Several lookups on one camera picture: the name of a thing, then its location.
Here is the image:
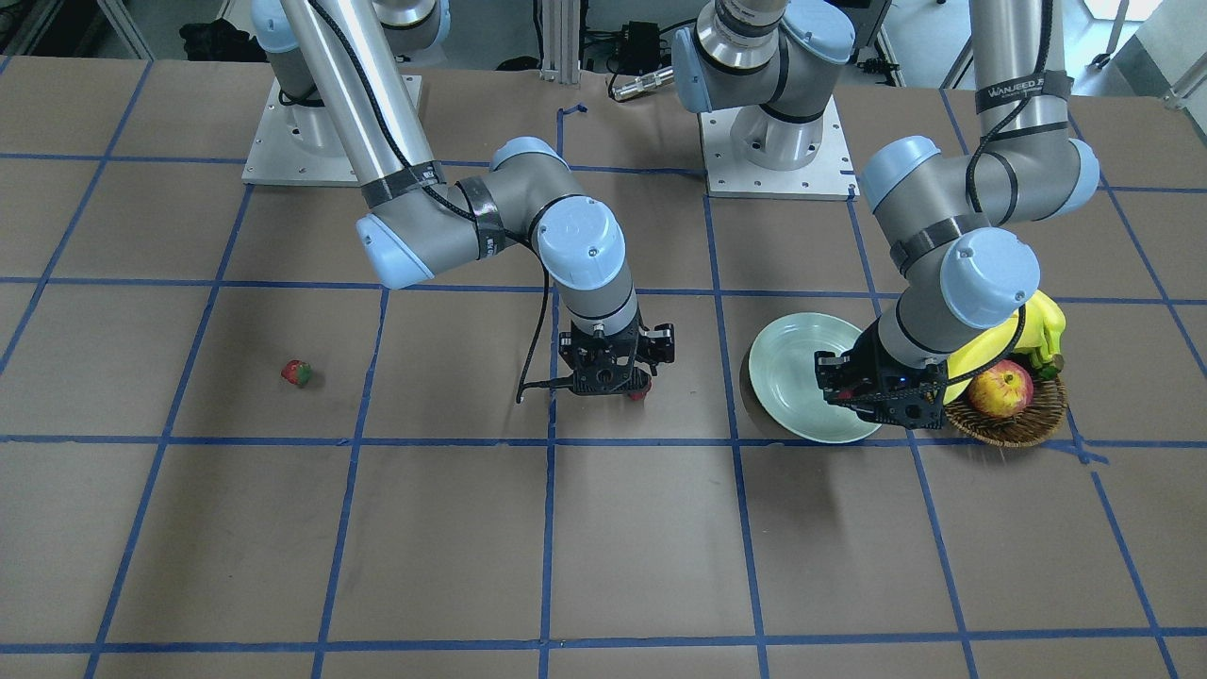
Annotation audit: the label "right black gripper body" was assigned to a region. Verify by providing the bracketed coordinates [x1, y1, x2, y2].
[556, 323, 675, 396]

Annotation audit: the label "black cables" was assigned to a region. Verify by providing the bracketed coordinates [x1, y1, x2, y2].
[517, 254, 576, 405]

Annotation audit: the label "aluminium frame post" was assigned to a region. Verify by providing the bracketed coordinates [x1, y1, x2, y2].
[537, 0, 583, 89]

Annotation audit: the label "yellow banana bunch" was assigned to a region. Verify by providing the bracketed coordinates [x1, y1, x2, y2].
[943, 289, 1067, 405]

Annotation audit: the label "black power adapter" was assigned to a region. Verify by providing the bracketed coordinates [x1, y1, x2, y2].
[617, 21, 661, 75]

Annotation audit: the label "light green plate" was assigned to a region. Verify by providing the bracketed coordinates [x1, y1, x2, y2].
[750, 312, 881, 444]

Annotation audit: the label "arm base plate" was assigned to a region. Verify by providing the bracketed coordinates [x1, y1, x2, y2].
[698, 98, 861, 201]
[241, 80, 358, 188]

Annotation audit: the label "red apple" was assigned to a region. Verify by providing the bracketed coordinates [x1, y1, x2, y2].
[966, 359, 1033, 420]

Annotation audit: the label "strawberry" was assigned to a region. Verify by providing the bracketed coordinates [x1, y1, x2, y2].
[280, 359, 313, 388]
[625, 377, 653, 403]

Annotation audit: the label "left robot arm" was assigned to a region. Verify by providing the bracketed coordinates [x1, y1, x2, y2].
[670, 1, 1100, 429]

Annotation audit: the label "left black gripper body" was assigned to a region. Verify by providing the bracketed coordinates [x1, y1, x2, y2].
[815, 324, 947, 429]

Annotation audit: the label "woven wicker basket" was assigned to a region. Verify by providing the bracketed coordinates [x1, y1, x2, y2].
[944, 375, 1068, 447]

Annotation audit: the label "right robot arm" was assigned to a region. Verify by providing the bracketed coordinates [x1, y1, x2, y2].
[251, 1, 675, 400]

